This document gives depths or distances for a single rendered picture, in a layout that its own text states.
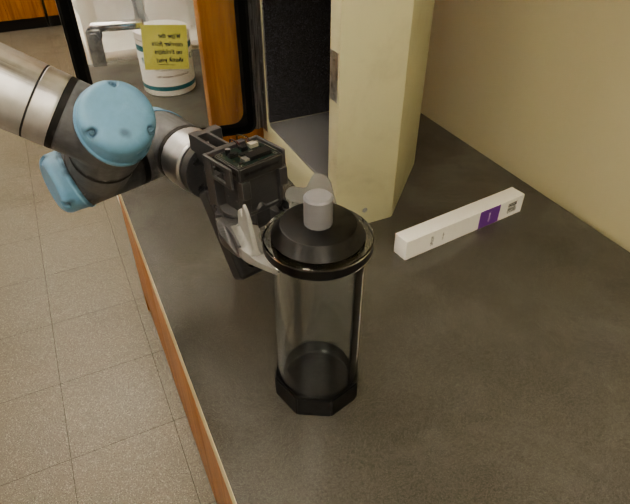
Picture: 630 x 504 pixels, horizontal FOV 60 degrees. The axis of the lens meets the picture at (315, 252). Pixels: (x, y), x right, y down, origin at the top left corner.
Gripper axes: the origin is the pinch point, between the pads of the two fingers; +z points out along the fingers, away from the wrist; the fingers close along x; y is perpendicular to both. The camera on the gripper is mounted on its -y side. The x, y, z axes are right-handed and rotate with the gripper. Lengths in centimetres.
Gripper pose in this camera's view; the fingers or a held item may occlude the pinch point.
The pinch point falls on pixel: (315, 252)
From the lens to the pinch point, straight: 55.0
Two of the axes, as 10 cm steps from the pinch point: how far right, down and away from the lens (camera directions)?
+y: -0.4, -8.1, -5.8
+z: 6.5, 4.3, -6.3
